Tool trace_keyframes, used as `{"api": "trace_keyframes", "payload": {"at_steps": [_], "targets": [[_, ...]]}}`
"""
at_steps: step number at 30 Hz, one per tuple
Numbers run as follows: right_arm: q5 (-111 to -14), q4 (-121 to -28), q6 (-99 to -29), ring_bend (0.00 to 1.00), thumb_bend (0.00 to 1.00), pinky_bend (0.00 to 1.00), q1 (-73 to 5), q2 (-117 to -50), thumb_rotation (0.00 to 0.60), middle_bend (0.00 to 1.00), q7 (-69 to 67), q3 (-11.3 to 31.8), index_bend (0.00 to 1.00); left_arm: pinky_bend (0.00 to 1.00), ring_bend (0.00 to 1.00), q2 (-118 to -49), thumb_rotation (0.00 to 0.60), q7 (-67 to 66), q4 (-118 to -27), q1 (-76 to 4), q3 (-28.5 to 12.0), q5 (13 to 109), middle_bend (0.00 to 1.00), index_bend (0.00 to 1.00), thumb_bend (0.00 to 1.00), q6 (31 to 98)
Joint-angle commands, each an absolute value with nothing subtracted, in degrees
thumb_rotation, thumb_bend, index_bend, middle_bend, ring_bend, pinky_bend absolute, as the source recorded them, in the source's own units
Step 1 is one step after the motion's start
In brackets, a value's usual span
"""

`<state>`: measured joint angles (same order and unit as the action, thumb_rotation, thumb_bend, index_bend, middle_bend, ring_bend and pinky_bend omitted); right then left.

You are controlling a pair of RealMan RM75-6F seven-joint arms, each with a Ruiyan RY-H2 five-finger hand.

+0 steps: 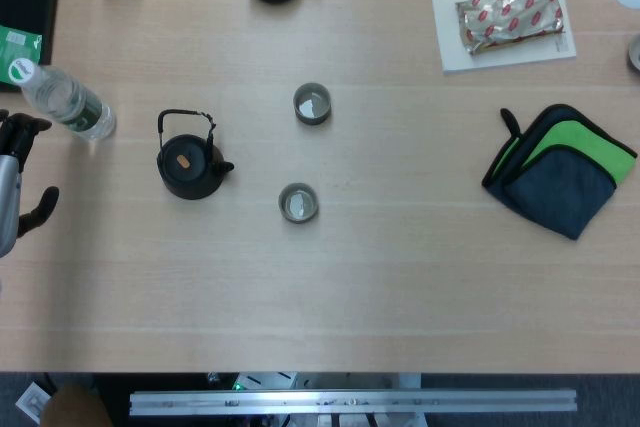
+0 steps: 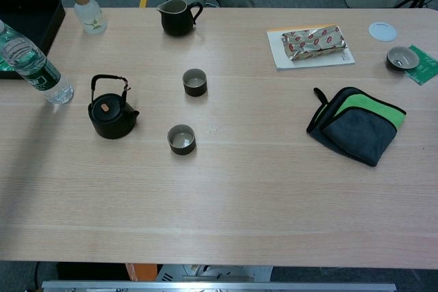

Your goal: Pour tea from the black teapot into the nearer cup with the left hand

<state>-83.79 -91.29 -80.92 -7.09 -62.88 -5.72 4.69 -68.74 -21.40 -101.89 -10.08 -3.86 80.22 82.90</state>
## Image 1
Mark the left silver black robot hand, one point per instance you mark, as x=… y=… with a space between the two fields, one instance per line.
x=10 y=187

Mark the black iron teapot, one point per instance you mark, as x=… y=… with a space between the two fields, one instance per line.
x=187 y=177

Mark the clear plastic water bottle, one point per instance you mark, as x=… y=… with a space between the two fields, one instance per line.
x=70 y=102

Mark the grey ceramic teacup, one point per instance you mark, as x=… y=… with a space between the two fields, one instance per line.
x=312 y=117
x=300 y=202

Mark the green snack packet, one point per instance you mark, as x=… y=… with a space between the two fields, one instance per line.
x=15 y=44

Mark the white floor socket box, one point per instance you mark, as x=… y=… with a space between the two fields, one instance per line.
x=32 y=399

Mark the orange brown seat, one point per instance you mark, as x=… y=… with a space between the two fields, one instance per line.
x=75 y=409

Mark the white notebook orange edge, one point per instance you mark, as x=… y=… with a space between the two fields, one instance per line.
x=450 y=47

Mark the silver foil tea package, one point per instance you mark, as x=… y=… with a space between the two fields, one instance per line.
x=505 y=17

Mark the folded grey green cloth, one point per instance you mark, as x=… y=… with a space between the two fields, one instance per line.
x=560 y=197

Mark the small dark ceramic bowl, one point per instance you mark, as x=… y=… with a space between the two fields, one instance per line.
x=635 y=54

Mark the aluminium rail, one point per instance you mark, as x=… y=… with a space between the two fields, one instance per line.
x=350 y=399

